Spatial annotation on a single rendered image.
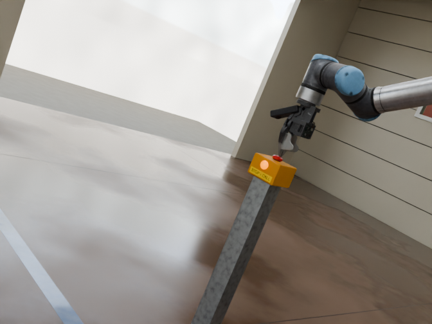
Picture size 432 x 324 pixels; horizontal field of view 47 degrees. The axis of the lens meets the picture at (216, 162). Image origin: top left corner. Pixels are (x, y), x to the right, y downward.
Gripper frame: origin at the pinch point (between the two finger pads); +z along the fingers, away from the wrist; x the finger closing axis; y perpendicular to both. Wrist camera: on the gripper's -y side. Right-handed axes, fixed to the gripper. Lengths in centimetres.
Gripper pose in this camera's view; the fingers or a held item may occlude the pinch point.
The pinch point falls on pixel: (279, 152)
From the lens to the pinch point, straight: 180.0
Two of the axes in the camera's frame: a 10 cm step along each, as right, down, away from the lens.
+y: 6.9, 3.9, -6.1
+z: -3.8, 9.1, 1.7
